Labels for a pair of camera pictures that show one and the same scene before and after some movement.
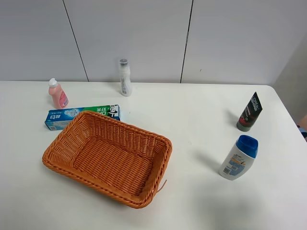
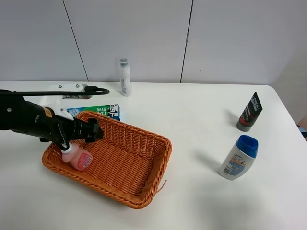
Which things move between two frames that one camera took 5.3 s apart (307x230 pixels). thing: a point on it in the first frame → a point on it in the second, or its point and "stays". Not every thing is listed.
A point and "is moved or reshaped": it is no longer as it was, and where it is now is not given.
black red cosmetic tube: [249, 114] stays
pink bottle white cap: [60, 99] is moved or reshaped
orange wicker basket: [122, 163] stays
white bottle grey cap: [125, 82] stays
